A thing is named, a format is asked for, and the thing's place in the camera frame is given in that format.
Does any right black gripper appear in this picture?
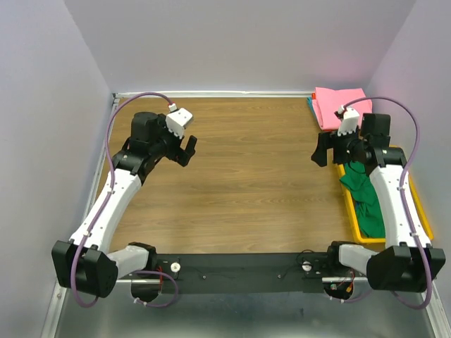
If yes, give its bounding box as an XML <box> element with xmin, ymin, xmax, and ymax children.
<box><xmin>311</xmin><ymin>125</ymin><xmax>367</xmax><ymax>166</ymax></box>

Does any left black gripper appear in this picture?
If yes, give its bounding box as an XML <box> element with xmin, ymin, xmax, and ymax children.
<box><xmin>150</xmin><ymin>114</ymin><xmax>197</xmax><ymax>166</ymax></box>

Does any green t shirt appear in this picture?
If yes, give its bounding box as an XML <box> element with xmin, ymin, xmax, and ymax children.
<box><xmin>340</xmin><ymin>161</ymin><xmax>385</xmax><ymax>238</ymax></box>

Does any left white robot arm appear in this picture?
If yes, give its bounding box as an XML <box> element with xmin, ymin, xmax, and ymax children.
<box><xmin>51</xmin><ymin>108</ymin><xmax>197</xmax><ymax>299</ymax></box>

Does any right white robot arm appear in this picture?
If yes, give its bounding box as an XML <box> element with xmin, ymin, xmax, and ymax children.
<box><xmin>311</xmin><ymin>108</ymin><xmax>446</xmax><ymax>292</ymax></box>

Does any pink folded t shirt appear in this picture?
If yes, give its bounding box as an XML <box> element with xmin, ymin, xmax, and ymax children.
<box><xmin>311</xmin><ymin>87</ymin><xmax>366</xmax><ymax>131</ymax></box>

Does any teal folded t shirt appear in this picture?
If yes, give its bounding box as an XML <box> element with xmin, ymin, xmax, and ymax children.
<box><xmin>307</xmin><ymin>96</ymin><xmax>318</xmax><ymax>123</ymax></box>

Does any yellow plastic bin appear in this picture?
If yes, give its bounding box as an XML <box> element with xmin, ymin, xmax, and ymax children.
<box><xmin>337</xmin><ymin>144</ymin><xmax>433</xmax><ymax>247</ymax></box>

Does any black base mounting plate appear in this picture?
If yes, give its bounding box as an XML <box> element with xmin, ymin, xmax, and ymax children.
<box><xmin>130</xmin><ymin>249</ymin><xmax>357</xmax><ymax>303</ymax></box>

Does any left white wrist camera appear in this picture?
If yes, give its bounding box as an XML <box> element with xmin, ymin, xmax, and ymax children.
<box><xmin>166</xmin><ymin>108</ymin><xmax>194</xmax><ymax>139</ymax></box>

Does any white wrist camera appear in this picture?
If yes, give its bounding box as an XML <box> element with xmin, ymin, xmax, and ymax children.
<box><xmin>166</xmin><ymin>108</ymin><xmax>194</xmax><ymax>139</ymax></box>
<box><xmin>335</xmin><ymin>106</ymin><xmax>360</xmax><ymax>137</ymax></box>

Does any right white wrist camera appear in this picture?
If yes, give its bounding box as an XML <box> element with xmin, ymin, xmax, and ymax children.
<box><xmin>335</xmin><ymin>106</ymin><xmax>360</xmax><ymax>137</ymax></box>

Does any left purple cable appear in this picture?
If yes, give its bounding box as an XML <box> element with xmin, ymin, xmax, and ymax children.
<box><xmin>70</xmin><ymin>92</ymin><xmax>179</xmax><ymax>308</ymax></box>

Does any aluminium frame rail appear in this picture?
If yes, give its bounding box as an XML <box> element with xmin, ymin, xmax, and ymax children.
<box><xmin>41</xmin><ymin>90</ymin><xmax>313</xmax><ymax>337</ymax></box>

